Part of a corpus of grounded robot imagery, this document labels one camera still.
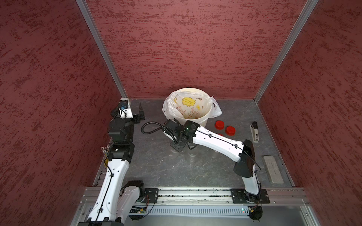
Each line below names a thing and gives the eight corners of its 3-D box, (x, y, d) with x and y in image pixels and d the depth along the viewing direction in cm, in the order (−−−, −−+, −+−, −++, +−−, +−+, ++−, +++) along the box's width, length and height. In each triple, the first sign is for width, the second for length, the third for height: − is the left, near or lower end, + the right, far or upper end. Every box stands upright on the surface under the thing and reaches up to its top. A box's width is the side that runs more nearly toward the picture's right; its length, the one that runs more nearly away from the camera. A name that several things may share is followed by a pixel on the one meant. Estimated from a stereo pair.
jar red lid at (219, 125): (215, 129, 104) (215, 128, 102) (214, 122, 109) (214, 120, 107) (224, 129, 104) (225, 128, 103) (223, 122, 109) (223, 120, 107)
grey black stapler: (252, 142, 98) (255, 138, 94) (249, 124, 108) (252, 120, 104) (257, 143, 97) (260, 139, 94) (254, 125, 107) (256, 121, 103)
